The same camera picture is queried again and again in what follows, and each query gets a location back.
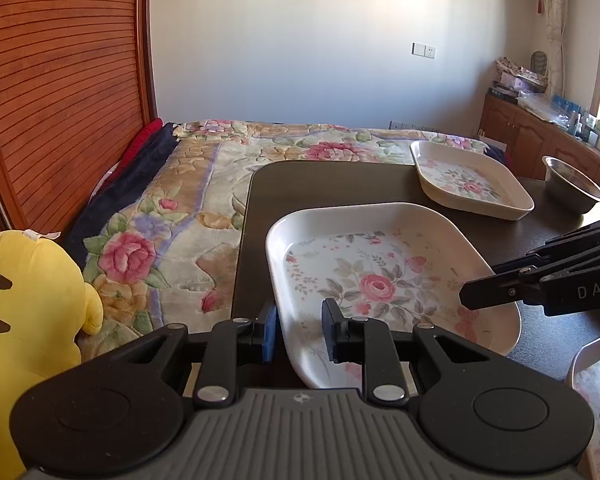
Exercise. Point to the yellow plush toy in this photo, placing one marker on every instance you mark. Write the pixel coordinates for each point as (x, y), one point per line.
(44, 304)

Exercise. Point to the small steel bowl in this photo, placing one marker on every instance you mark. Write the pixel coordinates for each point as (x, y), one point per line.
(569, 186)

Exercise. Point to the patterned curtain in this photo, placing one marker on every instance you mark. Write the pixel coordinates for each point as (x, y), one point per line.
(555, 12)

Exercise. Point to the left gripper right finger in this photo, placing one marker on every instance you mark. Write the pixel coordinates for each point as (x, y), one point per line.
(369, 343)

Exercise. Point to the white wall switch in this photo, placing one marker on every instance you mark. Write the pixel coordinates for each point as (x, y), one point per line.
(423, 50)

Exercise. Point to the medium floral rectangular plate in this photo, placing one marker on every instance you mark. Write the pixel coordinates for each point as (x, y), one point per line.
(399, 262)

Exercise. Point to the wooden cabinet row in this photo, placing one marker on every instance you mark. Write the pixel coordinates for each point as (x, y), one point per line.
(527, 139)

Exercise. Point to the small floral square plate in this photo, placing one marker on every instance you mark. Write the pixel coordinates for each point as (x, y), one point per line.
(469, 181)

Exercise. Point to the dark blue red blanket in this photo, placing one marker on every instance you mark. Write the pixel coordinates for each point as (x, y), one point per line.
(120, 193)

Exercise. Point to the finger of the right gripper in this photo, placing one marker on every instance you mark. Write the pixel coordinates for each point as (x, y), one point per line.
(499, 288)

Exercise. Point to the stack of boxes on cabinet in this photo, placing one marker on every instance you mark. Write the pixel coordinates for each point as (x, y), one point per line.
(512, 81)

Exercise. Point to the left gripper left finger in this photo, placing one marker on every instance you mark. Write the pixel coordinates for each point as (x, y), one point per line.
(230, 345)

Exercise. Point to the toiletry bottles on sill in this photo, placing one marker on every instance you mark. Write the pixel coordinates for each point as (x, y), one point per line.
(576, 121)

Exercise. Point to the floral bedspread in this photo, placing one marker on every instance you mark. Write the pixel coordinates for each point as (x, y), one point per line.
(172, 255)

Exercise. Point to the wooden slatted headboard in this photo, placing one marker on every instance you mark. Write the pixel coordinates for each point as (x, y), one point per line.
(75, 88)

